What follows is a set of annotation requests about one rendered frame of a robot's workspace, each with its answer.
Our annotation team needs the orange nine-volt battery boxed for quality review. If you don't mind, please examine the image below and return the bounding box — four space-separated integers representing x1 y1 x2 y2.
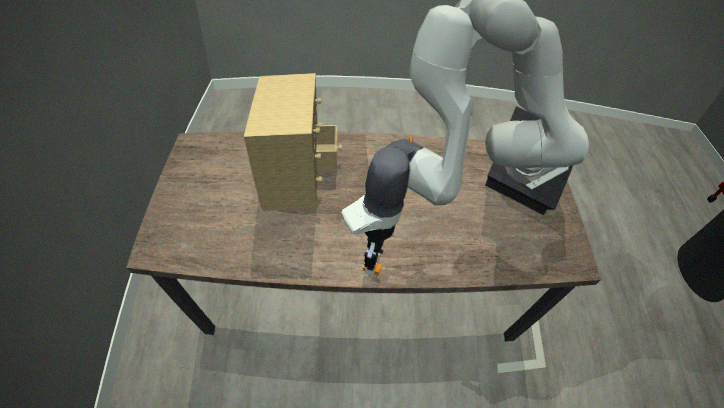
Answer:
363 264 381 275

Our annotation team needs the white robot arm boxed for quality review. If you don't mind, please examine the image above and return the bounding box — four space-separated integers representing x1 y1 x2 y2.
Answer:
342 0 589 235

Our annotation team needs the light brown wooden chest of drawers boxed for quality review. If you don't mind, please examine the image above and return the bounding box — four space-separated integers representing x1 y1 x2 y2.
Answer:
244 73 317 209

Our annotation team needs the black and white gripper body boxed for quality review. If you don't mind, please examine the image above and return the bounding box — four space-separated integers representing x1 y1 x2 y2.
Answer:
365 225 395 248

